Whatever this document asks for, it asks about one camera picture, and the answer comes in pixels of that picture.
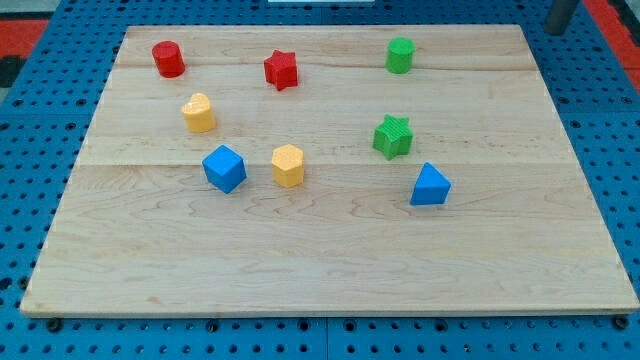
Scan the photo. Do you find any green star block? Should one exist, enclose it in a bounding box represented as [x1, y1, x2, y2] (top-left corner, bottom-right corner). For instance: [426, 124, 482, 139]
[372, 114, 413, 160]

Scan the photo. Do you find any green cylinder block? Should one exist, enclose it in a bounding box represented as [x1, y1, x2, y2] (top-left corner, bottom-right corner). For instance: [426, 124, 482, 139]
[385, 37, 415, 74]

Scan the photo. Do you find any yellow hexagon block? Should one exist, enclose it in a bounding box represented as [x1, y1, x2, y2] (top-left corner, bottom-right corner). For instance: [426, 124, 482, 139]
[271, 144, 304, 188]

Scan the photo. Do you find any blue triangle block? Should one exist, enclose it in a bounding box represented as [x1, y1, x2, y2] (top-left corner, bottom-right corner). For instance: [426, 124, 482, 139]
[410, 162, 451, 206]

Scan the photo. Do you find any red star block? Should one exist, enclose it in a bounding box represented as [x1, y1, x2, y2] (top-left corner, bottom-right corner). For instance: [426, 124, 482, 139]
[263, 49, 298, 91]

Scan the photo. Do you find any wooden board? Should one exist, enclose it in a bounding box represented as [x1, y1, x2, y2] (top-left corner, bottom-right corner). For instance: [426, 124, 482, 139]
[20, 25, 639, 318]

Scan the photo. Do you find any yellow heart block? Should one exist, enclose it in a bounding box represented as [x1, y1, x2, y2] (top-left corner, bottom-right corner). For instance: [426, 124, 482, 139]
[181, 93, 216, 133]

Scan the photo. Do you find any red cylinder block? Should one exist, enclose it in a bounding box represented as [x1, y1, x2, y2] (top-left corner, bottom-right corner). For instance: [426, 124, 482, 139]
[152, 41, 185, 78]

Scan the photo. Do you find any blue cube block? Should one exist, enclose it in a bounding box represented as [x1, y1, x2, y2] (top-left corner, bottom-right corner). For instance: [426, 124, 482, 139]
[202, 145, 247, 194]

